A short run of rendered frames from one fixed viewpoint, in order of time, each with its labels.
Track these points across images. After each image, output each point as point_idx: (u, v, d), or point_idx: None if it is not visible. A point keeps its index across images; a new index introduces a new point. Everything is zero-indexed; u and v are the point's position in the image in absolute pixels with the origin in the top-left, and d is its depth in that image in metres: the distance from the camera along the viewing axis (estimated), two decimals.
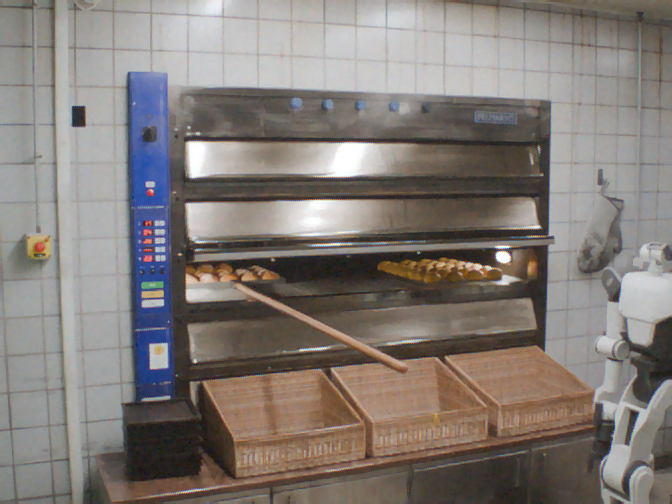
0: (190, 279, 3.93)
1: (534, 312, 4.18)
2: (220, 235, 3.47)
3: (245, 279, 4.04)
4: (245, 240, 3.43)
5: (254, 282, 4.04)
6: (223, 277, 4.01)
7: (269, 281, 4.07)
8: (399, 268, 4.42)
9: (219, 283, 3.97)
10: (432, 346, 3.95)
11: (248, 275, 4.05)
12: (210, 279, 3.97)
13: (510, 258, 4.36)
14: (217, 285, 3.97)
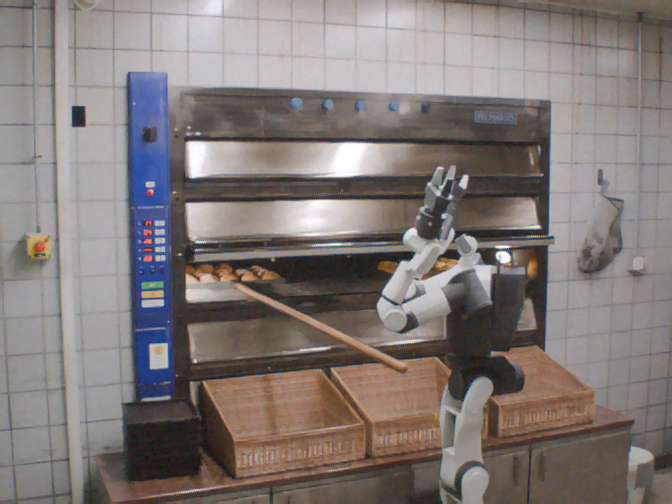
0: (190, 279, 3.93)
1: (534, 312, 4.18)
2: (220, 235, 3.47)
3: (245, 279, 4.04)
4: (245, 240, 3.43)
5: (254, 282, 4.04)
6: (223, 277, 4.01)
7: (269, 281, 4.07)
8: None
9: (219, 283, 3.97)
10: (432, 346, 3.95)
11: (248, 275, 4.05)
12: (210, 279, 3.97)
13: (510, 258, 4.36)
14: (217, 285, 3.97)
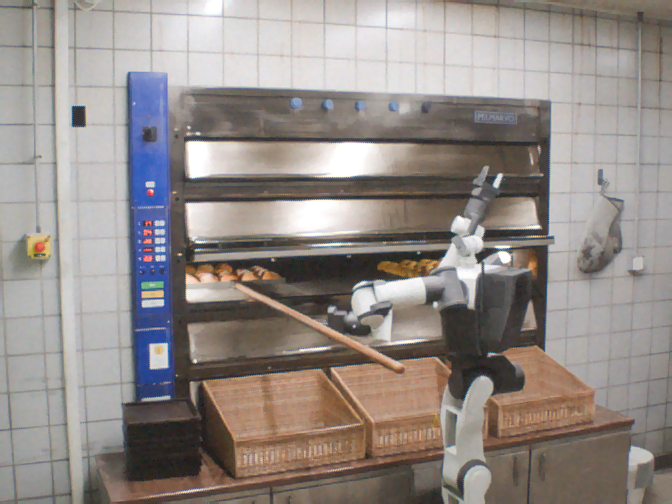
0: (190, 279, 3.93)
1: (534, 312, 4.18)
2: (220, 235, 3.47)
3: (245, 279, 4.04)
4: (245, 240, 3.43)
5: (254, 282, 4.04)
6: (223, 277, 4.01)
7: (269, 281, 4.07)
8: (399, 268, 4.42)
9: (219, 283, 3.97)
10: (432, 346, 3.95)
11: (248, 275, 4.05)
12: (210, 279, 3.97)
13: None
14: (217, 285, 3.97)
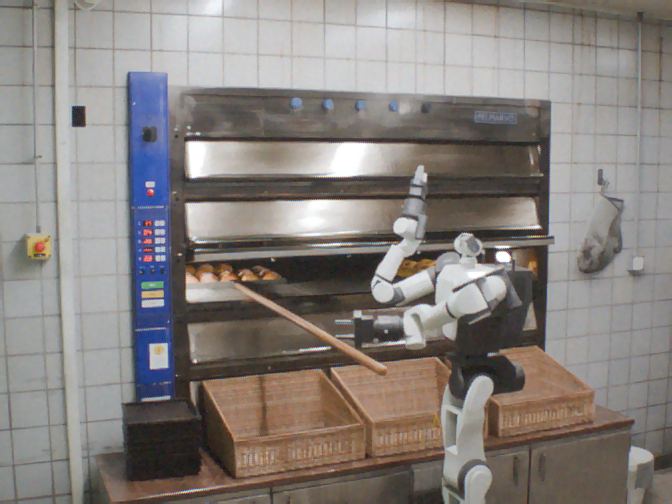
0: (190, 279, 3.94)
1: (534, 312, 4.18)
2: (220, 235, 3.47)
3: (245, 279, 4.04)
4: (245, 240, 3.43)
5: (254, 282, 4.04)
6: (223, 277, 4.01)
7: (270, 281, 4.07)
8: (399, 268, 4.42)
9: (219, 283, 3.98)
10: (432, 346, 3.95)
11: (248, 275, 4.05)
12: (210, 279, 3.97)
13: (510, 258, 4.36)
14: (217, 285, 3.97)
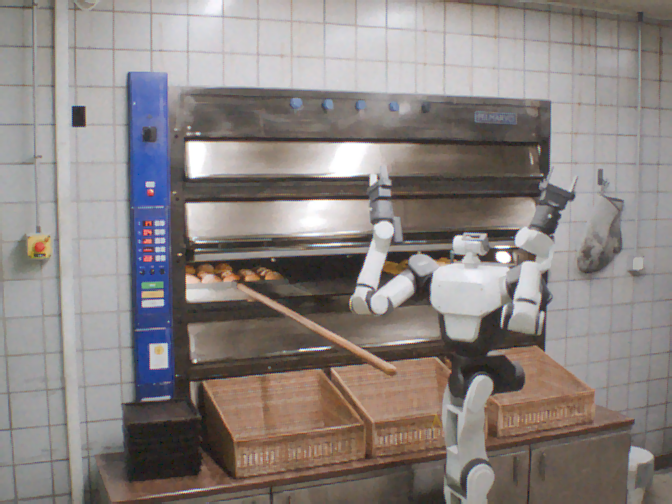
0: (192, 279, 3.93)
1: None
2: (220, 235, 3.47)
3: (247, 279, 4.03)
4: (245, 240, 3.43)
5: (256, 282, 4.03)
6: (225, 277, 4.00)
7: (272, 281, 4.06)
8: (399, 268, 4.42)
9: (221, 283, 3.97)
10: (432, 346, 3.95)
11: (250, 275, 4.04)
12: (212, 279, 3.96)
13: (510, 258, 4.36)
14: (219, 285, 3.96)
